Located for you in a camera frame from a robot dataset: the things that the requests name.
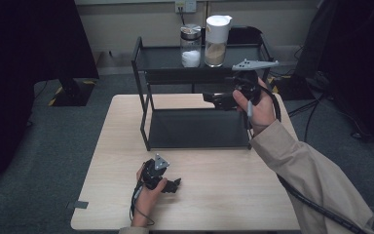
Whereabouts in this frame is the person's left hand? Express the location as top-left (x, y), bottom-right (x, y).
top-left (130, 163), bottom-right (168, 228)

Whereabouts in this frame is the person's right hand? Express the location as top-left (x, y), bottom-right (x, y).
top-left (232, 77), bottom-right (278, 137)

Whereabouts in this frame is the black two-tier metal rack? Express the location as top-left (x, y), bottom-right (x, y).
top-left (131, 34), bottom-right (276, 152)

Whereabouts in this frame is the glass jar with silver lid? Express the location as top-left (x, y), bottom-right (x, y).
top-left (179, 22), bottom-right (204, 69)

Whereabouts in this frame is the right hand-held gripper cable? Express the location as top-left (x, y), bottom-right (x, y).
top-left (245, 85), bottom-right (368, 234)

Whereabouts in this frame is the black floor cable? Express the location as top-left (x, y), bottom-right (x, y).
top-left (286, 98), bottom-right (320, 119)
top-left (303, 92), bottom-right (326, 143)

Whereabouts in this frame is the hand-held gripper cable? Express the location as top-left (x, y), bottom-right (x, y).
top-left (129, 179), bottom-right (156, 227)
top-left (245, 85), bottom-right (368, 234)

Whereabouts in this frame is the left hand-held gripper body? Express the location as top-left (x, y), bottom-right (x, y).
top-left (140, 153), bottom-right (171, 191)

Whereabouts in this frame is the left hand-held gripper cable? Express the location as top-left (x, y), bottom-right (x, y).
top-left (129, 179), bottom-right (156, 227)

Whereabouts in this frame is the black chair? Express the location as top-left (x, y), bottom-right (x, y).
top-left (200, 25), bottom-right (264, 47)

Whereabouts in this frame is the black stand base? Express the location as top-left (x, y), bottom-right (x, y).
top-left (267, 73), bottom-right (317, 101)
top-left (47, 77), bottom-right (98, 108)

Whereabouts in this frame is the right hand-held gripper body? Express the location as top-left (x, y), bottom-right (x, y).
top-left (224, 58), bottom-right (281, 107)

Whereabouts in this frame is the dark curtain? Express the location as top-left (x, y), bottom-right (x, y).
top-left (293, 0), bottom-right (374, 161)
top-left (0, 0), bottom-right (100, 188)

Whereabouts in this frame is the white wall socket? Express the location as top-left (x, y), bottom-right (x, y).
top-left (174, 0), bottom-right (198, 15)

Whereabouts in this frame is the glass jar with white lid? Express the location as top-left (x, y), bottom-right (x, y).
top-left (204, 14), bottom-right (234, 69)

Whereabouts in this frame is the black wall socket cable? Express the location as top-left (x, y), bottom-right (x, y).
top-left (178, 5), bottom-right (187, 27)

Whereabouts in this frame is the grey tape strip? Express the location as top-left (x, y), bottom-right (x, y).
top-left (65, 200), bottom-right (90, 211)

